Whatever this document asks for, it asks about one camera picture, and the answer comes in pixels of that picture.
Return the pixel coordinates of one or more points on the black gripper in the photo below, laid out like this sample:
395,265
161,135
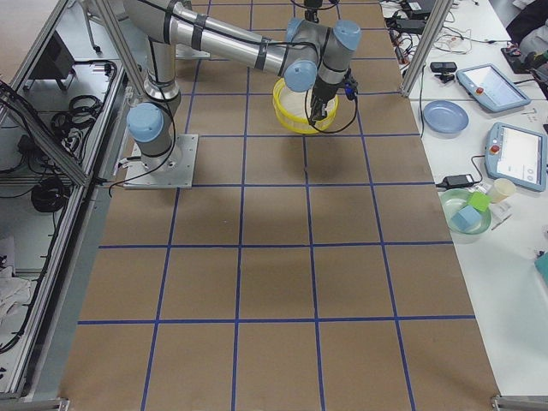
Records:
322,91

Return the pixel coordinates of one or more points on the yellow top steamer layer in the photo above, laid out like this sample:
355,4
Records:
291,107

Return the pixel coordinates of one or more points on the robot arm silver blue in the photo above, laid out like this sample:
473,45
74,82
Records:
312,58

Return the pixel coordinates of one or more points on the blue plate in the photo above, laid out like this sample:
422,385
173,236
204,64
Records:
445,117

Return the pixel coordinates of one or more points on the black webcam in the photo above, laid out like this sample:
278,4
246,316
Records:
444,71

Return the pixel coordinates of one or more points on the black power adapter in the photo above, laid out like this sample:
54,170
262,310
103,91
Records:
457,181

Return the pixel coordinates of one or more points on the green bowl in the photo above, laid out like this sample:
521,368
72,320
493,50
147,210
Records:
454,200

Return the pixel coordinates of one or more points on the upper teach pendant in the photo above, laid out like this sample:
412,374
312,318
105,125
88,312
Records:
493,90

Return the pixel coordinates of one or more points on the teach pendant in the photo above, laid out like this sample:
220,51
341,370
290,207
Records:
517,154
493,90

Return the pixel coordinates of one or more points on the blue foam cube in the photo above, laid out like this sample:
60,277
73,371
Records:
466,218

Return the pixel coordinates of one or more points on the green foam cube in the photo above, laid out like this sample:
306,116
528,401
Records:
479,201

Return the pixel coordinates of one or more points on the lower teach pendant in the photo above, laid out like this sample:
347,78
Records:
517,154

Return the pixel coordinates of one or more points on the beige paper cup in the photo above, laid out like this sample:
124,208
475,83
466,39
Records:
501,189

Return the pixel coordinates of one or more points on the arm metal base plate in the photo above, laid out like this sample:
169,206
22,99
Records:
185,52
172,170

